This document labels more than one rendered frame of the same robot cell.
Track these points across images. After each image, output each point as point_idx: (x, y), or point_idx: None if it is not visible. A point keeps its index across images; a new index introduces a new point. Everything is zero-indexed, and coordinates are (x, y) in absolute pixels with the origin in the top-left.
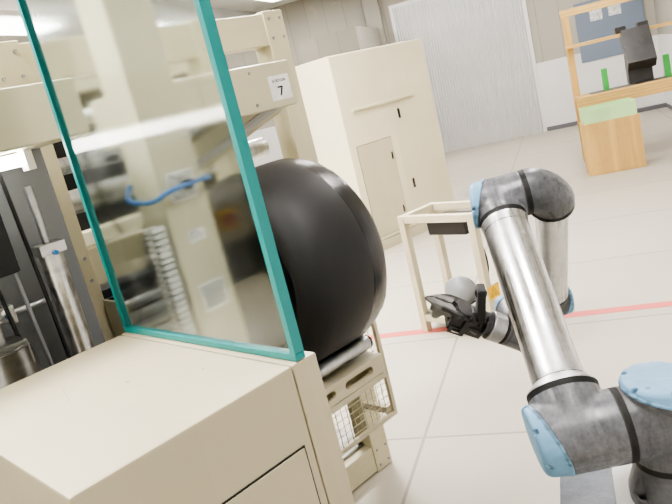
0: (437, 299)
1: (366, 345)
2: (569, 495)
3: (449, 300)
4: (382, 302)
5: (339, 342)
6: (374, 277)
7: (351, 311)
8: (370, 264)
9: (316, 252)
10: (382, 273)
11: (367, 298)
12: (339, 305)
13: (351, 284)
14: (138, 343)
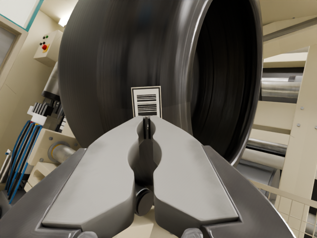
0: (134, 127)
1: None
2: None
3: (170, 182)
4: (122, 103)
5: (75, 128)
6: (102, 29)
7: (68, 73)
8: (105, 4)
9: None
10: (117, 27)
11: (87, 65)
12: (60, 54)
13: (74, 29)
14: None
